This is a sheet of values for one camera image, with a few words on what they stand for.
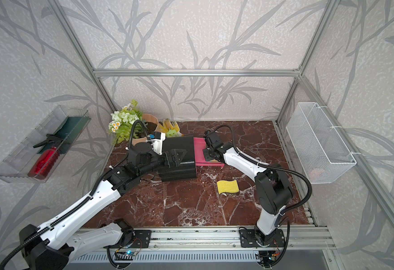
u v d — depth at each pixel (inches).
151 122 41.4
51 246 15.2
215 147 27.2
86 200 17.6
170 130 45.1
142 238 29.0
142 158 20.8
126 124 31.2
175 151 24.8
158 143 25.3
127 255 28.2
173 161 24.8
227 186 34.8
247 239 28.7
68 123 29.6
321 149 24.4
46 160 23.5
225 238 29.7
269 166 19.2
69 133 26.3
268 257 28.5
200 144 36.9
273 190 18.2
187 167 30.5
